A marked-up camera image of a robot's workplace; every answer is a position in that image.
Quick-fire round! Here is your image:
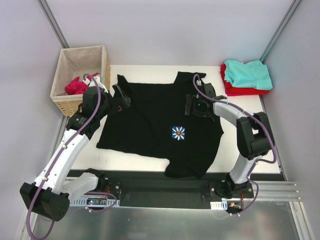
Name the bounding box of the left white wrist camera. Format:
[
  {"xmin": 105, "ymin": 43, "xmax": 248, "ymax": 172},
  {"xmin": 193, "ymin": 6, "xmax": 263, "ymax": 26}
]
[{"xmin": 82, "ymin": 75, "xmax": 109, "ymax": 93}]

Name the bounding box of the left grey cable duct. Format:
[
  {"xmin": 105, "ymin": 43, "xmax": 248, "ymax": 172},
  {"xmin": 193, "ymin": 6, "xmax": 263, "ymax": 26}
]
[{"xmin": 70, "ymin": 197, "xmax": 120, "ymax": 208}]

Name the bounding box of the aluminium rail frame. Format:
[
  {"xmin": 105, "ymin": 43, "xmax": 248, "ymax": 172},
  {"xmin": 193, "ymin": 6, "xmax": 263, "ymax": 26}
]
[{"xmin": 256, "ymin": 181, "xmax": 302, "ymax": 202}]

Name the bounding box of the magenta t shirt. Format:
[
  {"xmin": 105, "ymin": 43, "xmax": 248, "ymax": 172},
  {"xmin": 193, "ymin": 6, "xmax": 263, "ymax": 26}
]
[{"xmin": 64, "ymin": 76, "xmax": 94, "ymax": 95}]

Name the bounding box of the corner aluminium post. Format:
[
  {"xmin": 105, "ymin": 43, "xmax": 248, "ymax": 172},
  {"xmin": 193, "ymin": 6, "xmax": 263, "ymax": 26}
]
[
  {"xmin": 260, "ymin": 0, "xmax": 303, "ymax": 63},
  {"xmin": 37, "ymin": 0, "xmax": 70, "ymax": 49}
]

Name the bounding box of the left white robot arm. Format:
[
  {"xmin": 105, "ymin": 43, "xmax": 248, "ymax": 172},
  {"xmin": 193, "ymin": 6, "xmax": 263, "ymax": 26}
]
[{"xmin": 19, "ymin": 84, "xmax": 131, "ymax": 222}]

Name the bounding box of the wicker basket with liner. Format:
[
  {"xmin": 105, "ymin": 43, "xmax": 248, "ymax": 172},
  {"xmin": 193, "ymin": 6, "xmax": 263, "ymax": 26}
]
[{"xmin": 50, "ymin": 45, "xmax": 111, "ymax": 117}]

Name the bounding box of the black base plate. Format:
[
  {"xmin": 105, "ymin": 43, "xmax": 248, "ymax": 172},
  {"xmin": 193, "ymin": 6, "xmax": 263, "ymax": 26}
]
[{"xmin": 65, "ymin": 169, "xmax": 260, "ymax": 208}]

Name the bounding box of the red folded t shirt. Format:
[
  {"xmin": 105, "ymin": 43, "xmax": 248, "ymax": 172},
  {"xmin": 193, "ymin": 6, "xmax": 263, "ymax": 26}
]
[{"xmin": 220, "ymin": 63, "xmax": 269, "ymax": 97}]

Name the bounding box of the left corner aluminium post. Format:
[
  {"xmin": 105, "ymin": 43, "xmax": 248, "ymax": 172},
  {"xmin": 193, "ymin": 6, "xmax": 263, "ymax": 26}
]
[{"xmin": 37, "ymin": 0, "xmax": 70, "ymax": 49}]

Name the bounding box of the right grey cable duct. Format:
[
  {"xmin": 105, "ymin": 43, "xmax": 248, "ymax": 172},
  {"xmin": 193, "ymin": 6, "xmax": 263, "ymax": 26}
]
[{"xmin": 209, "ymin": 200, "xmax": 244, "ymax": 211}]

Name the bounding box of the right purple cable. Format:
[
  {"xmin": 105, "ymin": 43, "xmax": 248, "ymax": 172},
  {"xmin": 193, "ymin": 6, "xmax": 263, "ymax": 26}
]
[{"xmin": 193, "ymin": 73, "xmax": 278, "ymax": 218}]

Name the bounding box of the black t shirt with flower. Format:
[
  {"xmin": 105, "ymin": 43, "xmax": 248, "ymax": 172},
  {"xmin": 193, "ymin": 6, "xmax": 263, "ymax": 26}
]
[{"xmin": 96, "ymin": 72, "xmax": 224, "ymax": 178}]

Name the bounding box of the grey cable duct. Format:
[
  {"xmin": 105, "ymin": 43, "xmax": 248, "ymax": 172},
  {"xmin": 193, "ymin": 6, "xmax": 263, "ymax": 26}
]
[
  {"xmin": 209, "ymin": 200, "xmax": 244, "ymax": 211},
  {"xmin": 70, "ymin": 197, "xmax": 120, "ymax": 208}
]

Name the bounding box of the teal folded t shirt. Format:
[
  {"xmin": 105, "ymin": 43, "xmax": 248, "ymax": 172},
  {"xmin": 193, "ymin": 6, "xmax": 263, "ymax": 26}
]
[{"xmin": 224, "ymin": 60, "xmax": 273, "ymax": 91}]

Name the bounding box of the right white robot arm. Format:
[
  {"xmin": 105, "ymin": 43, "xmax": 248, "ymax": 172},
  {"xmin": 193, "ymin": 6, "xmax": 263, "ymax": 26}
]
[{"xmin": 185, "ymin": 80, "xmax": 275, "ymax": 199}]

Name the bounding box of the right corner aluminium post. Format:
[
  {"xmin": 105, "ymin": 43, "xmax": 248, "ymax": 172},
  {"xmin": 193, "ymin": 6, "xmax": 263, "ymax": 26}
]
[{"xmin": 260, "ymin": 0, "xmax": 303, "ymax": 63}]

